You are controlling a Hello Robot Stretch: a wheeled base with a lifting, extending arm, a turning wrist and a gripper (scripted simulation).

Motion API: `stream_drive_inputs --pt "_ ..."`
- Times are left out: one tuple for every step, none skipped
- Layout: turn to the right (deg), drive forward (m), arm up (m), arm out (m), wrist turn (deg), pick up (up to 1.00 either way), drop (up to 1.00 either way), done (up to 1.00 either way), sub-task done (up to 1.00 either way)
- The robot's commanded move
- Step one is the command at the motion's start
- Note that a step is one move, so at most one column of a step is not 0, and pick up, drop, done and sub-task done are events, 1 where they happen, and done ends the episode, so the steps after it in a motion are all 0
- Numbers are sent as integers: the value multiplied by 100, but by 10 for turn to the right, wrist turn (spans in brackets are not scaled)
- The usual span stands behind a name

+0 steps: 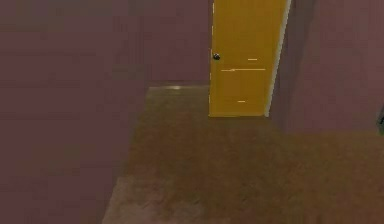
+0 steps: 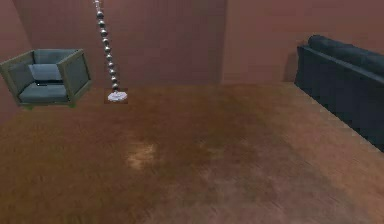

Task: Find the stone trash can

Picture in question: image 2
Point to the grey cushion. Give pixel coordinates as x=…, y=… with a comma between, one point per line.
x=44, y=72

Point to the dark blue sofa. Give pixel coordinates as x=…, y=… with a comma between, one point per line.
x=343, y=86

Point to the small black remote control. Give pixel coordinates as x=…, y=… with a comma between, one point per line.
x=41, y=84

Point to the grey armchair with green frame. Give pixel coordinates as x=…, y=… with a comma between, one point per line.
x=45, y=93

